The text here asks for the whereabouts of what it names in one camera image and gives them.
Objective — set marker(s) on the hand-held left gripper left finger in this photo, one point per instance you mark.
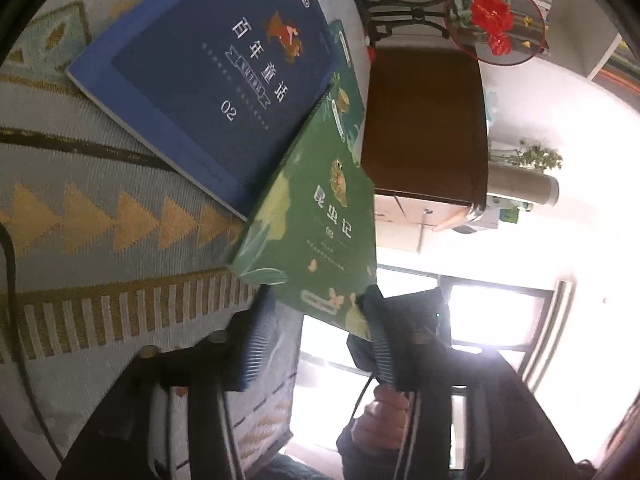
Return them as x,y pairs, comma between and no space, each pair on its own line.
257,340

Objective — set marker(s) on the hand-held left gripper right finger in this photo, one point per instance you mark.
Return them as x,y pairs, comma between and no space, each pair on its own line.
385,355

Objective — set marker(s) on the green illustrated book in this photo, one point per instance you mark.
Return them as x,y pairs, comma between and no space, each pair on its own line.
350,75
310,220

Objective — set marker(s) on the blue book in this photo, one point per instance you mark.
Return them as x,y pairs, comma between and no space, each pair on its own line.
200,85

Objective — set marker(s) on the person's right forearm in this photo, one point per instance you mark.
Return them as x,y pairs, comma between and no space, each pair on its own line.
360,465

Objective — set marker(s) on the row of thin shelved books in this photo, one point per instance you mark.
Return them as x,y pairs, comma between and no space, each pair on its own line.
625,67

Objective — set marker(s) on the person's right hand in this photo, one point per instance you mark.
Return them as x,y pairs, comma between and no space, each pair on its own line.
385,420

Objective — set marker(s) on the dark brown wooden cabinet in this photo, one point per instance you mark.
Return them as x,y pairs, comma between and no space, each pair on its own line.
425,120

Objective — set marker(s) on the patterned blue table mat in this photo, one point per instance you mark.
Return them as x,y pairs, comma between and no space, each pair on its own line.
100,170

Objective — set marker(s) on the round embroidered fan ornament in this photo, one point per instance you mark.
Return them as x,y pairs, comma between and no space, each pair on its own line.
492,15

